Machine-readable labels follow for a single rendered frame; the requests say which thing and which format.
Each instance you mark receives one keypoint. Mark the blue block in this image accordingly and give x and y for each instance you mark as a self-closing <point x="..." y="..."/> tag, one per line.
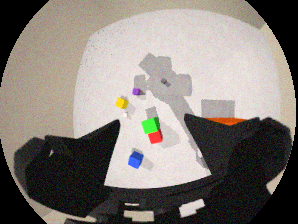
<point x="135" y="159"/>

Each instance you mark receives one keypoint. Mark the purple block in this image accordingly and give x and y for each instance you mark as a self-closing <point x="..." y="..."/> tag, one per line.
<point x="136" y="91"/>

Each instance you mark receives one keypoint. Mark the yellow block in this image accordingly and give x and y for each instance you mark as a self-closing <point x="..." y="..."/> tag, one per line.
<point x="121" y="103"/>

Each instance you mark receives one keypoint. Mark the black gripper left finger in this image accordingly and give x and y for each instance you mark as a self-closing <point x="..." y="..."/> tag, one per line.
<point x="91" y="152"/>

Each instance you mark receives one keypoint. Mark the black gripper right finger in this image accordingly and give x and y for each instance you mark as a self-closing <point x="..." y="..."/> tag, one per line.
<point x="217" y="140"/>

